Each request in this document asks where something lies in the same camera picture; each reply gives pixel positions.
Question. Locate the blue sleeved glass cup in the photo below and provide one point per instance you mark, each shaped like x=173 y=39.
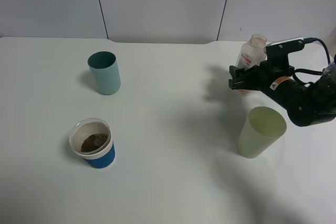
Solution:
x=91 y=139

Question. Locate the teal cup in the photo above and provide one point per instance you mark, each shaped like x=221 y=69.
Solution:
x=104 y=69

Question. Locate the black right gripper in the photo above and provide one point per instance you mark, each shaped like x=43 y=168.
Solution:
x=260 y=78

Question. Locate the clear plastic drink bottle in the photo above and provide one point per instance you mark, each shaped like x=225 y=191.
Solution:
x=252 y=52

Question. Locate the white wrist camera on bracket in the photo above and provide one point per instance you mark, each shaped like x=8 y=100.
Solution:
x=277 y=52

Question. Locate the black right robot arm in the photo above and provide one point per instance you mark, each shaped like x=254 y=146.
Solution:
x=310 y=105

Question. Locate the pale yellow cup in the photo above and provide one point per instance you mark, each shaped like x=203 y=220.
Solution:
x=263 y=126

